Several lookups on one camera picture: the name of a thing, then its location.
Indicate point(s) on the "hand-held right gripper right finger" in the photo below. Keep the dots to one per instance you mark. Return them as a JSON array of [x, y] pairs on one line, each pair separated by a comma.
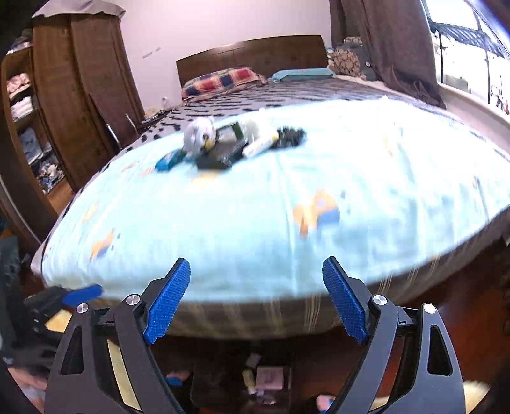
[[344, 298]]

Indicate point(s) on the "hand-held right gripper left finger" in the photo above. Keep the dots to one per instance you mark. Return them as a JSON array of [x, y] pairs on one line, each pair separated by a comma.
[[167, 302]]

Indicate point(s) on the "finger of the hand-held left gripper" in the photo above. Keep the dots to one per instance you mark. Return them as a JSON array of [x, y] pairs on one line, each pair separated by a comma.
[[81, 295]]

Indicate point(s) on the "blue packet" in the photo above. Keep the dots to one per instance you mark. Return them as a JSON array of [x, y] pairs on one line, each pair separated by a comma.
[[169, 161]]

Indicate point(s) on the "white round soft toy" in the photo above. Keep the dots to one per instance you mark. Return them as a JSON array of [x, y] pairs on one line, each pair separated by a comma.
[[197, 135]]

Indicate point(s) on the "black wrapper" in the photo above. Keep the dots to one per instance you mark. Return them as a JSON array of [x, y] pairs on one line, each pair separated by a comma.
[[290, 137]]

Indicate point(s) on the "white tube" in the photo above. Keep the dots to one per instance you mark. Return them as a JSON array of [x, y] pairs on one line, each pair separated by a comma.
[[259, 146]]

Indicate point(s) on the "white tissue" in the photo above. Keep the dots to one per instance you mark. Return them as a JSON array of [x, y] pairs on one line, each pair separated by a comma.
[[257, 125]]

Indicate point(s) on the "small boxes under bed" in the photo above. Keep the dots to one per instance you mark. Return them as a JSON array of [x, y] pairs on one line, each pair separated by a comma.
[[267, 376]]

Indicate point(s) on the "light blue printed blanket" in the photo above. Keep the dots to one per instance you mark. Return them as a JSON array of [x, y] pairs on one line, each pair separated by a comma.
[[259, 223]]

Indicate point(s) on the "clutter on bedside table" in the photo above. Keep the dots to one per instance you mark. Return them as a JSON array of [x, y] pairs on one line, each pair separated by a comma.
[[157, 111]]

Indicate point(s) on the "folded clothes on shelves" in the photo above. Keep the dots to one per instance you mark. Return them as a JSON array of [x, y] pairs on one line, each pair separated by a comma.
[[24, 107]]

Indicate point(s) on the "grey black patterned bedspread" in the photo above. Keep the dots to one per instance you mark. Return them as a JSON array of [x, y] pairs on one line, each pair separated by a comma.
[[318, 93]]

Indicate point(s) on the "dark wooden wardrobe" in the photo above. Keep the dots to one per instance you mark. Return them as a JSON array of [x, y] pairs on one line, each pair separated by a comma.
[[83, 79]]

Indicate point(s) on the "checked red blue pillow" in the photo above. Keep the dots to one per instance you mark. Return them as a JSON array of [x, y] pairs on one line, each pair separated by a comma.
[[221, 81]]

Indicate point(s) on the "teal pillow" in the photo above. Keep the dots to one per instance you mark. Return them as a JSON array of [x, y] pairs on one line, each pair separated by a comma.
[[299, 74]]

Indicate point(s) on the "circle patterned cushion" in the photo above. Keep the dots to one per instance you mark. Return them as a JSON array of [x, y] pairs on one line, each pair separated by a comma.
[[350, 59]]

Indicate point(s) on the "brown curtain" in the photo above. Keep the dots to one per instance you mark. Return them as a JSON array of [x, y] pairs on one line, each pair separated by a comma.
[[394, 47]]

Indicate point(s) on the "dark wooden headboard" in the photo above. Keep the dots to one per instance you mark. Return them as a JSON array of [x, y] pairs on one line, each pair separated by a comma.
[[255, 53]]

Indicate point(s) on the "window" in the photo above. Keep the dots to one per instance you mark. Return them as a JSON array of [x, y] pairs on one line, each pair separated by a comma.
[[466, 47]]

